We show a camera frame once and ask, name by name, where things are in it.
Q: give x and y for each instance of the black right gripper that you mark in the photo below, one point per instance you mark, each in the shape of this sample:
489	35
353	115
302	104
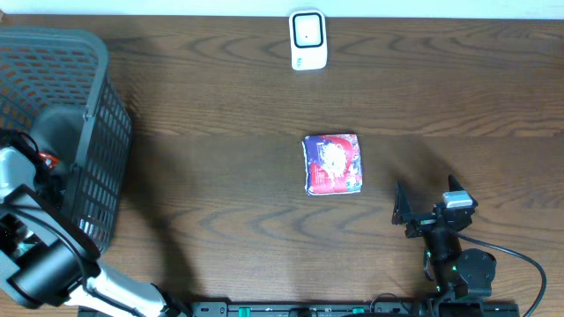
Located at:
404	215

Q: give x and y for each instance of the purple red snack packet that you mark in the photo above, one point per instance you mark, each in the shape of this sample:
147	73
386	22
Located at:
332	164

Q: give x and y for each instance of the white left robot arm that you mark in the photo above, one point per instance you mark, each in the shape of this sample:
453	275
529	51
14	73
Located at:
46	259

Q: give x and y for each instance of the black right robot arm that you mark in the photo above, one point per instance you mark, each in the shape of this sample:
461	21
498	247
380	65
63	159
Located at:
459	273

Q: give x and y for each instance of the white barcode scanner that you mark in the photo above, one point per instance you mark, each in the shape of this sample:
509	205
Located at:
308	40

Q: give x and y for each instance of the grey plastic basket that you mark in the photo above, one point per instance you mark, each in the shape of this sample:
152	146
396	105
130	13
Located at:
55	87

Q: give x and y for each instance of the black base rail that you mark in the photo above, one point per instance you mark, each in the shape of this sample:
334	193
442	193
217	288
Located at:
380	308

